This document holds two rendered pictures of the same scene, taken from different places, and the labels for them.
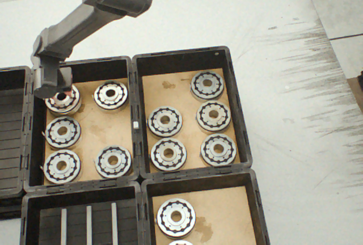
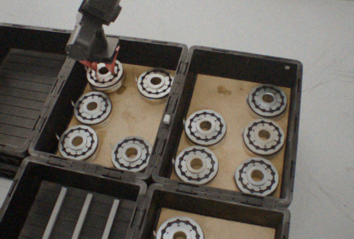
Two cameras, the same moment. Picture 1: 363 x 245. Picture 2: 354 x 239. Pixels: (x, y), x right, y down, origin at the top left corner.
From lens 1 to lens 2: 0.31 m
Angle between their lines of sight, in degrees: 14
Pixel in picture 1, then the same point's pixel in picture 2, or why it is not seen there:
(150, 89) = (202, 90)
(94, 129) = (126, 114)
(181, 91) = (235, 100)
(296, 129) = not seen: outside the picture
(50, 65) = (90, 24)
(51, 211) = (53, 186)
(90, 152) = (113, 138)
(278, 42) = not seen: outside the picture
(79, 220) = (76, 205)
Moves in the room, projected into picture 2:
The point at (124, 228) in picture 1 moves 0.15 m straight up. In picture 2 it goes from (119, 231) to (105, 207)
